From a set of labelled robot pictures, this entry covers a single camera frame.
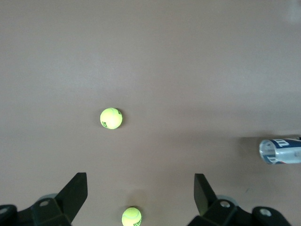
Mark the clear Wilson tennis can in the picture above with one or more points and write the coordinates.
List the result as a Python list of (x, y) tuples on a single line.
[(282, 153)]

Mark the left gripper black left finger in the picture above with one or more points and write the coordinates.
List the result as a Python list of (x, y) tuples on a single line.
[(73, 195)]

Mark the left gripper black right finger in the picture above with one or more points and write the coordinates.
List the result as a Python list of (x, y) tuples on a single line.
[(205, 197)]

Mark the yellow-green tennis ball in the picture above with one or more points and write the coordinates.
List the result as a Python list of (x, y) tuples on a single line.
[(111, 118), (131, 216)]

